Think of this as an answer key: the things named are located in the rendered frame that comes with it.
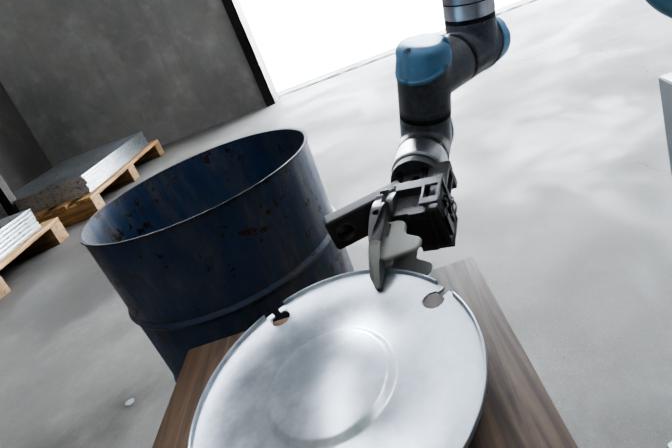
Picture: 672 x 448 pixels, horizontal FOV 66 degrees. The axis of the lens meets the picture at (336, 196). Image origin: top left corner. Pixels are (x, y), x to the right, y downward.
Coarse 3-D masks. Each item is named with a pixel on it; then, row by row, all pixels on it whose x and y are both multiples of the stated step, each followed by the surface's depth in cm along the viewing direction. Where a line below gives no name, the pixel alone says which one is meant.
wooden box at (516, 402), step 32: (448, 288) 58; (480, 288) 56; (480, 320) 51; (192, 352) 65; (224, 352) 63; (512, 352) 46; (192, 384) 59; (512, 384) 43; (192, 416) 54; (512, 416) 40; (544, 416) 39
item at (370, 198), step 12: (396, 180) 68; (372, 192) 68; (348, 204) 68; (360, 204) 67; (336, 216) 67; (348, 216) 67; (360, 216) 67; (336, 228) 67; (348, 228) 67; (360, 228) 68; (336, 240) 68; (348, 240) 68
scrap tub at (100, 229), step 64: (128, 192) 103; (192, 192) 111; (256, 192) 75; (320, 192) 88; (128, 256) 75; (192, 256) 74; (256, 256) 77; (320, 256) 85; (192, 320) 78; (256, 320) 79
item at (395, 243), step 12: (384, 228) 59; (396, 228) 59; (384, 240) 58; (396, 240) 57; (408, 240) 57; (420, 240) 56; (372, 252) 57; (384, 252) 57; (396, 252) 56; (408, 252) 55; (372, 264) 56; (384, 264) 57; (372, 276) 56; (384, 276) 56
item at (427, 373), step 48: (336, 288) 59; (384, 288) 55; (432, 288) 52; (288, 336) 55; (336, 336) 51; (384, 336) 49; (432, 336) 47; (480, 336) 44; (240, 384) 52; (288, 384) 49; (336, 384) 46; (384, 384) 44; (432, 384) 43; (480, 384) 41; (192, 432) 49; (240, 432) 47; (288, 432) 44; (336, 432) 42; (384, 432) 41; (432, 432) 39
